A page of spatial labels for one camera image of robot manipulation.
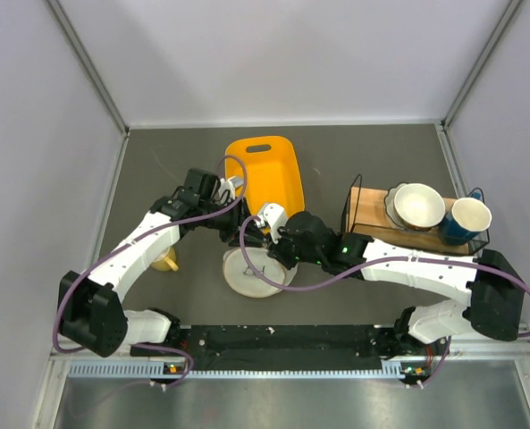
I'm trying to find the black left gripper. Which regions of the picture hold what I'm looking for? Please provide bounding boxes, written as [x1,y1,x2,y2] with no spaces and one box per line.
[198,197,265,248]

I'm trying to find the white mesh laundry bag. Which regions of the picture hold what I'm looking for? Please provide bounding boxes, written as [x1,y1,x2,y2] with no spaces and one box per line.
[223,248,298,299]

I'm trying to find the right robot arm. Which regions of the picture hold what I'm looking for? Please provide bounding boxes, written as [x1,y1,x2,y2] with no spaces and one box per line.
[262,210,525,354]

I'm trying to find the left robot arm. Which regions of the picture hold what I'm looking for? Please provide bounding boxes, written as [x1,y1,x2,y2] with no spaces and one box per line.
[53,168,247,358]

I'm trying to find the yellow mug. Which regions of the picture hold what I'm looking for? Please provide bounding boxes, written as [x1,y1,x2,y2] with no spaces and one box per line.
[150,247,179,272]

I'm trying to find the yellow plastic basket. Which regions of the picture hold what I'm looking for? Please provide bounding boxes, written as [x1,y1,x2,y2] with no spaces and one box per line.
[224,136,305,241]

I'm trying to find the cream ceramic bowl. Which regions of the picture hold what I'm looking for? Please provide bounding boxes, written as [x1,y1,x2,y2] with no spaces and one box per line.
[383,183,446,231]

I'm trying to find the blue cup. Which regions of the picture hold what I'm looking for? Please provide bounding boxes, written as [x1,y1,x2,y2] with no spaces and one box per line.
[438,198,492,246]

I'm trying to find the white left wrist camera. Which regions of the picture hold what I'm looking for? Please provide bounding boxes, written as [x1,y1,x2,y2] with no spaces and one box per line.
[215,176,244,205]

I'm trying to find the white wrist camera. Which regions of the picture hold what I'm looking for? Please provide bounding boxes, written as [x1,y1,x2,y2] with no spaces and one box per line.
[255,203,289,235]
[215,176,244,205]

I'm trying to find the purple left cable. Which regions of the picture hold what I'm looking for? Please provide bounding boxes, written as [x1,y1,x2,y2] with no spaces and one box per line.
[52,154,248,390]

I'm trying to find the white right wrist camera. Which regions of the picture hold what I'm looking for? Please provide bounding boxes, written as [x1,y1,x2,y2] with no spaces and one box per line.
[255,203,289,235]

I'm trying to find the wooden wire-frame shelf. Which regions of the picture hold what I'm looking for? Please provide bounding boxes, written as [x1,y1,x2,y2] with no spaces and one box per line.
[341,174,491,256]

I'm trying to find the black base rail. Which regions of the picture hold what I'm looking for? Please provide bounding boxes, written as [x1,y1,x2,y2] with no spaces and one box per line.
[130,324,431,372]

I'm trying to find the grey cable duct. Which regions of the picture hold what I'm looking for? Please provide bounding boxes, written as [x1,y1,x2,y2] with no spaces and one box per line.
[68,360,406,380]

